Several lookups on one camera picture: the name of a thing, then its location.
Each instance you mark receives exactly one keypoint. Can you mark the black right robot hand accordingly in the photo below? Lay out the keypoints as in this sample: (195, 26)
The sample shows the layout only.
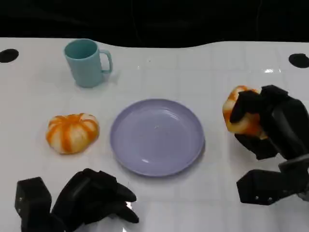
(282, 123)

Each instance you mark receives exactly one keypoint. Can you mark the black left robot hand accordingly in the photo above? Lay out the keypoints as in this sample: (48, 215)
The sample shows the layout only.
(89, 195)

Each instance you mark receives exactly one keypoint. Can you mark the orange and white bread roll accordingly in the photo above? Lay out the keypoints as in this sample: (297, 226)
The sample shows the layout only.
(243, 124)
(72, 135)

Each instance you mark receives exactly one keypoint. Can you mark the lilac plate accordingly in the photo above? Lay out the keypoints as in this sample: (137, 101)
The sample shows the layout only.
(154, 140)

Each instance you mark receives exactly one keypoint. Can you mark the pale green mug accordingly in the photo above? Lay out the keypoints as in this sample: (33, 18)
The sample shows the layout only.
(84, 69)

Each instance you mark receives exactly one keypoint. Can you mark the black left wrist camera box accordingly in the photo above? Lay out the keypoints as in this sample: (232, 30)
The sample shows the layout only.
(32, 200)

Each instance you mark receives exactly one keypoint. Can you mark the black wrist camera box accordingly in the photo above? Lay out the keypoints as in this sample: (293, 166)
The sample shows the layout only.
(32, 200)
(265, 187)

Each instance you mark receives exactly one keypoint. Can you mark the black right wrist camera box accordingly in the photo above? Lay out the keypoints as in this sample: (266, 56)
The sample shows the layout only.
(265, 187)

